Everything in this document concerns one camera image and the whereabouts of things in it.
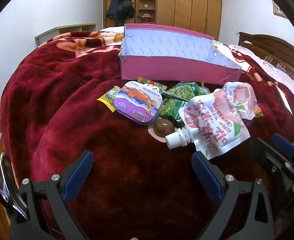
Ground framed wall picture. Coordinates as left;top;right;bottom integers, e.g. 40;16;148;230
273;1;287;18

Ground metal binder clip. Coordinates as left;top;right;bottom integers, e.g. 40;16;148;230
0;152;29;220

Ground pink cardboard box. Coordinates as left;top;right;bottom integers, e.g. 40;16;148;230
119;23;241;85

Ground yellow green candy packet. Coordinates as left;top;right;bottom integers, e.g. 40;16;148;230
97;86;121;112

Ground purple candy tin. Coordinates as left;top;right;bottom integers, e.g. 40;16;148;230
114;81;163;125

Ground dark hanging jackets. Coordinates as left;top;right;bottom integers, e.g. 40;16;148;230
106;0;135;27

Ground white pink drink pouch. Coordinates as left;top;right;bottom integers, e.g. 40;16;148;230
165;89;250;160

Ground wooden headboard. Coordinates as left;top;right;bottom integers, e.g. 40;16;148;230
238;32;294;80

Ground colourful gummy candy packet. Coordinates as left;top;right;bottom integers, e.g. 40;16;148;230
137;77;167;90

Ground green pea snack bag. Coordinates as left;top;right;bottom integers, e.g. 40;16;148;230
161;82;210;103

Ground wooden wardrobe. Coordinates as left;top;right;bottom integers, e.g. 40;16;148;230
103;0;222;40

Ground brown jelly cup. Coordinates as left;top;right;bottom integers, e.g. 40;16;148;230
147;118;175;142

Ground pink peach jelly pouch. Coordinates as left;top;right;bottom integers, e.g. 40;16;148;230
223;82;263;120

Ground grey low shelf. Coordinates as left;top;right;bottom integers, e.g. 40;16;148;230
35;23;97;47

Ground red floral plush blanket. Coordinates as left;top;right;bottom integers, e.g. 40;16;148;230
0;31;294;240

